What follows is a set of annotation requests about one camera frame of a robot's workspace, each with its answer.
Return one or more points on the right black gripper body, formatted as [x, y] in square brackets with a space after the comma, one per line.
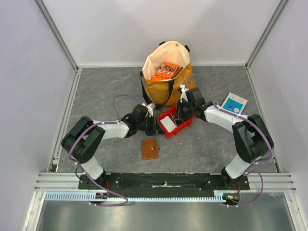
[182, 110]

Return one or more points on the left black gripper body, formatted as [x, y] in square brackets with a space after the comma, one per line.
[148, 125]

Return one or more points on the red plastic bin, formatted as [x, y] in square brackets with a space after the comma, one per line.
[170, 112]

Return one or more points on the brown leather card holder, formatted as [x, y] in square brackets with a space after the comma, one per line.
[149, 149]

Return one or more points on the blue white box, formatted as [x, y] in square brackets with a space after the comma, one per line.
[234, 103]

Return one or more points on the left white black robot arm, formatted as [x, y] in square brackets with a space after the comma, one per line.
[82, 141]

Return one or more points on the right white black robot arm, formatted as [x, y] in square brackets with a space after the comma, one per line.
[251, 137]

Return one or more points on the white card stack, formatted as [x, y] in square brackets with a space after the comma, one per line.
[168, 124]

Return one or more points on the yellow tote bag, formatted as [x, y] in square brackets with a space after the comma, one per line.
[166, 92]

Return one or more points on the orange snack box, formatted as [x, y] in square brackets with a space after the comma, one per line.
[165, 72]

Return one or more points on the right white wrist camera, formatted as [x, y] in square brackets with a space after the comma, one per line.
[183, 90]

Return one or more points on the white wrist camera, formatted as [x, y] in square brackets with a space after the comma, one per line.
[150, 108]
[183, 90]

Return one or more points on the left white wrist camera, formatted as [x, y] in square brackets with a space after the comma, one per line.
[150, 108]

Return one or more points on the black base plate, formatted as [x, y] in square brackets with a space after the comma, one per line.
[170, 184]

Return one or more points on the white slotted cable duct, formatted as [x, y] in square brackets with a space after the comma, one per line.
[103, 197]

